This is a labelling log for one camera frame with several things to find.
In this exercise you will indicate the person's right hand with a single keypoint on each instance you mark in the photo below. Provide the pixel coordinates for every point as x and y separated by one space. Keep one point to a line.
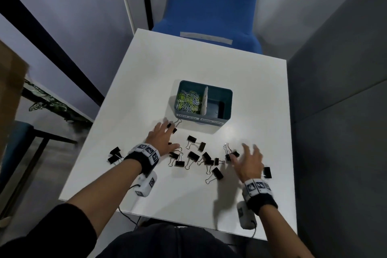
249 165

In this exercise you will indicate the person's left hand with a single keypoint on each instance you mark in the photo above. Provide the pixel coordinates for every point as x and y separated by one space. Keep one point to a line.
161 140

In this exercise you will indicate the group of black binder clips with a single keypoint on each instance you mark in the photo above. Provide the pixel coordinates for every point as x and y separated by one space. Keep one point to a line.
217 173
193 155

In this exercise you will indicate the pile of coloured paper clips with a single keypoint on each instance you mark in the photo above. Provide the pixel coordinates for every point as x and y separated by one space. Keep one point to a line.
189 100

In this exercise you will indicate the teal divided organizer box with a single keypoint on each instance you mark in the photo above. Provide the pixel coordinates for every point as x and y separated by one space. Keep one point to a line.
220 94

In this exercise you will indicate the person's left forearm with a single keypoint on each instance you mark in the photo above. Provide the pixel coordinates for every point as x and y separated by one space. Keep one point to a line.
102 194

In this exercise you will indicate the person's right forearm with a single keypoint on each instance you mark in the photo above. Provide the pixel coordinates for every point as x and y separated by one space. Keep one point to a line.
284 233

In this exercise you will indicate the person's black clothing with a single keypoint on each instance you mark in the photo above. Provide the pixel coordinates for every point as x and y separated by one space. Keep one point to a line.
166 242

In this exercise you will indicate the brown cardboard box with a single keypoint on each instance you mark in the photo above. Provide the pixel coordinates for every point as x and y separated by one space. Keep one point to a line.
10 91

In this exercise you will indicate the side table with leaf pattern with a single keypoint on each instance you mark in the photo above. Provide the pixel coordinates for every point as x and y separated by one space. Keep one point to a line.
51 102

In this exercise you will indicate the blue chair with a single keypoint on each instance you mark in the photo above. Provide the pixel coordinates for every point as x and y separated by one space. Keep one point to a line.
211 10

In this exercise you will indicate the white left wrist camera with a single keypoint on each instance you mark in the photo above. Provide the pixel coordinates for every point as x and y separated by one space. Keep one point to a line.
146 185

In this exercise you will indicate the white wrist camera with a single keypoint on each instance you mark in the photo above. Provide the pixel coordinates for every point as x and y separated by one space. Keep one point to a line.
146 185
246 215

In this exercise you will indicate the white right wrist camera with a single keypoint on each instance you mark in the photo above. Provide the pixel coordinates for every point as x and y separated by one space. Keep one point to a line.
246 215

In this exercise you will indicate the teal stool with black frame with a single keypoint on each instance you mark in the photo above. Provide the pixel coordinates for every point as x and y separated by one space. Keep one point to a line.
15 143

